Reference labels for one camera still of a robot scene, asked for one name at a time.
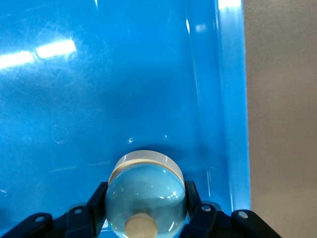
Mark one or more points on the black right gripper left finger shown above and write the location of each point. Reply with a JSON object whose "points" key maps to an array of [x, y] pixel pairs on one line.
{"points": [[81, 218]]}

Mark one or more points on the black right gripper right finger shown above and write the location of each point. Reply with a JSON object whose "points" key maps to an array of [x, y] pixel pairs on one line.
{"points": [[205, 220]]}

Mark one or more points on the blue bell with wooden knob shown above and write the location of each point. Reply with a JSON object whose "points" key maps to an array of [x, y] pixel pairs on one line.
{"points": [[146, 188]]}

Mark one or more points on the blue plastic tray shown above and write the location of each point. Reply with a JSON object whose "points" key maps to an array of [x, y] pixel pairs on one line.
{"points": [[99, 99]]}

